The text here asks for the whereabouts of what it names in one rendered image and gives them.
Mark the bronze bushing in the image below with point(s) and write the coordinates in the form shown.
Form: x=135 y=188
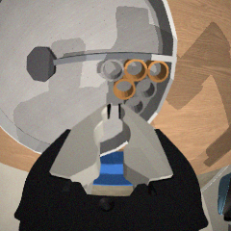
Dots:
x=162 y=75
x=124 y=94
x=139 y=76

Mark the grey metal sleeve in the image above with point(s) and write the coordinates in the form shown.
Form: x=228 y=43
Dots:
x=138 y=108
x=148 y=93
x=112 y=78

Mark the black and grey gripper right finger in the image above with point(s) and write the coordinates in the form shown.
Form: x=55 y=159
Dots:
x=151 y=158

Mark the blue crate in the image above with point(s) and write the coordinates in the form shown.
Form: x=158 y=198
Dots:
x=111 y=171

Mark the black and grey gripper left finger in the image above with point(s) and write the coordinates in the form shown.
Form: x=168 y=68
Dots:
x=72 y=157

